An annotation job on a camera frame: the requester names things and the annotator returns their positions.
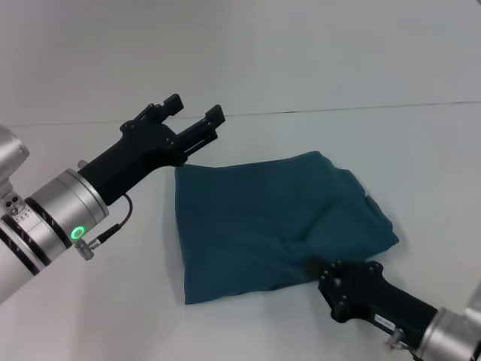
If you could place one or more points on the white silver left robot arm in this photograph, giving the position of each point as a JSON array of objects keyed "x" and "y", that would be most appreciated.
[{"x": 49, "y": 233}]

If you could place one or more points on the teal t-shirt with FREE print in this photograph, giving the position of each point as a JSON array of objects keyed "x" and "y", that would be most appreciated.
[{"x": 278, "y": 225}]

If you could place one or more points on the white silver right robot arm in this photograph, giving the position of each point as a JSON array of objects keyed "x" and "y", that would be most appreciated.
[{"x": 454, "y": 331}]

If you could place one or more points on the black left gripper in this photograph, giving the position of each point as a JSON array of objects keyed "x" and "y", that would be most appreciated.
[{"x": 131, "y": 158}]

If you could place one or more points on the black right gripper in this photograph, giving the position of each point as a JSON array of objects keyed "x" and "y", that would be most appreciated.
[{"x": 372, "y": 297}]

